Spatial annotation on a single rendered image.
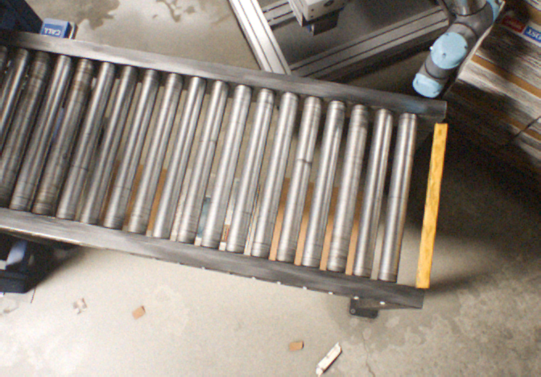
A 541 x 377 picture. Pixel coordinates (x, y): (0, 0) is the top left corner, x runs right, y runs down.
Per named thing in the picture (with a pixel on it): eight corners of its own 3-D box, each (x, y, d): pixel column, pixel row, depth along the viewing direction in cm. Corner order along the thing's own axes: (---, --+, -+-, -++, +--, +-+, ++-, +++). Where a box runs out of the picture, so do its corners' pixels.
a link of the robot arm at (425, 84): (443, 91, 133) (433, 103, 141) (462, 56, 135) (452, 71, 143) (415, 76, 134) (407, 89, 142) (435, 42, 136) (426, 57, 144)
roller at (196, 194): (232, 85, 150) (230, 78, 145) (195, 250, 138) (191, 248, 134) (215, 83, 150) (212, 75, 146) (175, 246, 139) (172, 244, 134)
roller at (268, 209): (299, 97, 149) (301, 90, 144) (267, 264, 137) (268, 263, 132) (282, 94, 149) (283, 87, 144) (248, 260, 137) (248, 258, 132)
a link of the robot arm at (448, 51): (456, 14, 126) (443, 36, 136) (429, 47, 124) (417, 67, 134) (484, 33, 124) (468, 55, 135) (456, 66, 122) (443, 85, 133)
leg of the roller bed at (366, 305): (373, 296, 207) (413, 288, 141) (370, 311, 206) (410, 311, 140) (357, 293, 208) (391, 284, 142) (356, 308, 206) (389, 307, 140)
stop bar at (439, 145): (447, 126, 140) (449, 123, 138) (427, 291, 130) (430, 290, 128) (435, 123, 141) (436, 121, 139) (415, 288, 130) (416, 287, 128)
